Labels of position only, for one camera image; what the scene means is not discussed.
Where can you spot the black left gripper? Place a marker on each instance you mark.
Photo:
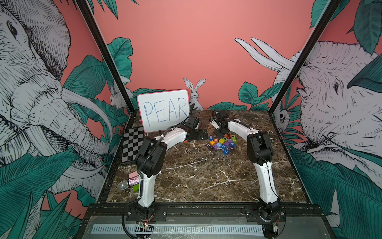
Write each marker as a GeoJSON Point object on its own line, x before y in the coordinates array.
{"type": "Point", "coordinates": [200, 136]}

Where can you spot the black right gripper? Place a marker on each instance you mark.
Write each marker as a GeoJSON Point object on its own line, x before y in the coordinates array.
{"type": "Point", "coordinates": [218, 132]}

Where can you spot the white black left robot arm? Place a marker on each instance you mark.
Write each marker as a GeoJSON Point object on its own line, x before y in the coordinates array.
{"type": "Point", "coordinates": [150, 160]}

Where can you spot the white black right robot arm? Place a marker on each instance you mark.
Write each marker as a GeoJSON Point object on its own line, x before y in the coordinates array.
{"type": "Point", "coordinates": [259, 152]}

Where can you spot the pink framed whiteboard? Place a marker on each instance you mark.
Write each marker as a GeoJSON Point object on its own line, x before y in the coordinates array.
{"type": "Point", "coordinates": [163, 109]}

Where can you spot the black white checkerboard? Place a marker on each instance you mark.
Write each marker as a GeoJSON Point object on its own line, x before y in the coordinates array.
{"type": "Point", "coordinates": [132, 141]}

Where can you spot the pink block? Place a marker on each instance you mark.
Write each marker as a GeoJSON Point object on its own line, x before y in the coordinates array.
{"type": "Point", "coordinates": [133, 174]}

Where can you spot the glittery purple tube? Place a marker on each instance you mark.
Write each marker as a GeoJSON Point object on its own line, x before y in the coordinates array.
{"type": "Point", "coordinates": [124, 184]}

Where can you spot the black mounting rail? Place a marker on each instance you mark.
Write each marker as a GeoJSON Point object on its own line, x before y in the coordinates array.
{"type": "Point", "coordinates": [164, 211]}

